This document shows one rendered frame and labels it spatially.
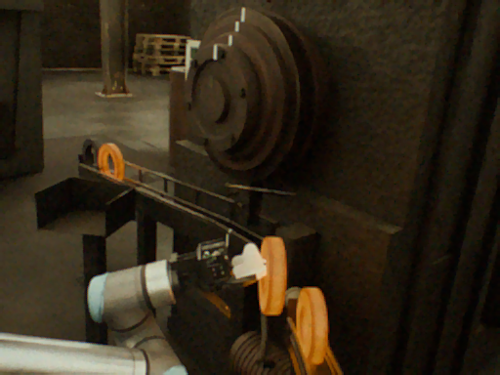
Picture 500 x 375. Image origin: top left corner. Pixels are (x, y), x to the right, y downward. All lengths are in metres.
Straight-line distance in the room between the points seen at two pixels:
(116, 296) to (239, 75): 0.59
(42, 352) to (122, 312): 0.20
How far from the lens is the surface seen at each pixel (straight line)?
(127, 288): 0.98
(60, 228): 1.79
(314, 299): 1.03
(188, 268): 0.97
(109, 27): 8.28
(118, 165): 2.12
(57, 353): 0.87
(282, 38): 1.21
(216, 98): 1.27
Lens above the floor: 1.31
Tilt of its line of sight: 19 degrees down
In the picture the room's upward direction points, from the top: 5 degrees clockwise
